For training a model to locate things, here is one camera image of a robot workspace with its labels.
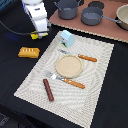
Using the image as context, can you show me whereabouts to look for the dark grey pot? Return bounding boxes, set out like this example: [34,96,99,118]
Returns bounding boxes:
[55,0,84,20]

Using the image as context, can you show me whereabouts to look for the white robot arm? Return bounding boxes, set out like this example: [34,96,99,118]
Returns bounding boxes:
[22,0,51,38]

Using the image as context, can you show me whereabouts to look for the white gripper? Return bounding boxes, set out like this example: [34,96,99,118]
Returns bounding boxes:
[32,18,52,38]

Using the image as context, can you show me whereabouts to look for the black round lid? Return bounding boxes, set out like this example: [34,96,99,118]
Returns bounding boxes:
[88,1,104,9]

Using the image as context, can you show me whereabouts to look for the knife with orange handle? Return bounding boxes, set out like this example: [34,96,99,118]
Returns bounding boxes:
[58,49,97,62]

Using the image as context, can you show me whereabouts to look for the light blue toy cup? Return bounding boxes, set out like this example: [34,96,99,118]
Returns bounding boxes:
[61,30,74,47]

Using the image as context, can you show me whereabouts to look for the yellow butter box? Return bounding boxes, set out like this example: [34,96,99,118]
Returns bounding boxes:
[31,34,38,40]

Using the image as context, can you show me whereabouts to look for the woven beige placemat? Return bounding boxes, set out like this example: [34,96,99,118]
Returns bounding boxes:
[13,30,115,128]

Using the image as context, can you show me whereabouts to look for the black cable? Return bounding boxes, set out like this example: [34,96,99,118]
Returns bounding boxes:
[0,20,34,36]

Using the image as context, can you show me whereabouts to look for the pink brown mat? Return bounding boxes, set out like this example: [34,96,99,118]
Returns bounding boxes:
[50,0,128,43]

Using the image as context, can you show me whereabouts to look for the orange toy bread loaf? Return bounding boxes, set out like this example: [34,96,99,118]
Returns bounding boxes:
[18,47,40,58]

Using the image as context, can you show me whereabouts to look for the brown toy sausage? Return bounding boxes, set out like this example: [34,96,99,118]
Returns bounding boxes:
[43,79,54,101]

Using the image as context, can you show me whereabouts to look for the beige pan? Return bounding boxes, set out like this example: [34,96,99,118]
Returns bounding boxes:
[116,4,128,31]

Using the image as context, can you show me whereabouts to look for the fork with orange handle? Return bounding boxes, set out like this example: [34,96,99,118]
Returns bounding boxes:
[44,71,85,89]

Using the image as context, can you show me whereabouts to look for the beige round plate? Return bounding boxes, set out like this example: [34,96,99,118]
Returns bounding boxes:
[56,55,83,78]

